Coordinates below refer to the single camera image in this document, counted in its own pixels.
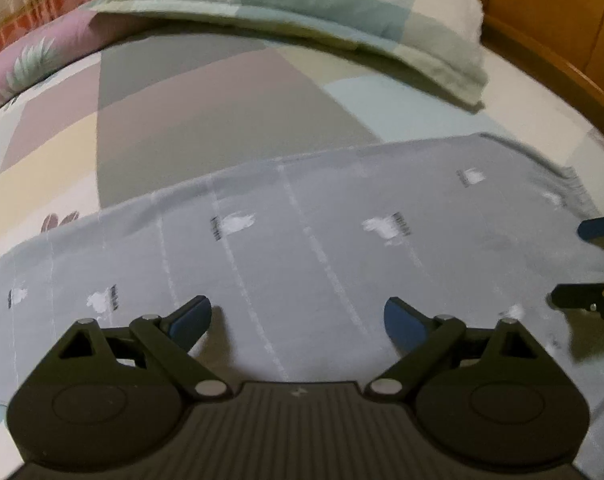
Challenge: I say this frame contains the grey patterned pyjama trousers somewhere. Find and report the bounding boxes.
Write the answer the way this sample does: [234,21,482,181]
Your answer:
[0,134,604,404]

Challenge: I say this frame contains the wooden headboard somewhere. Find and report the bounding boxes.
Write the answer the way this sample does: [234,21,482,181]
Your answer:
[481,0,604,135]

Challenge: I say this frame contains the checked patchwork bed sheet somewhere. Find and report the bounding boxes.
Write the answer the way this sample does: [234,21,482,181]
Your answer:
[0,24,604,479]

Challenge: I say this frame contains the checked pastel pillow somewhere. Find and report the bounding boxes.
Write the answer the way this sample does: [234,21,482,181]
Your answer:
[91,0,488,106]

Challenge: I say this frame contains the purple floral rolled quilt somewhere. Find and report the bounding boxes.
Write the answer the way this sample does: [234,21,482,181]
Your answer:
[0,6,153,107]

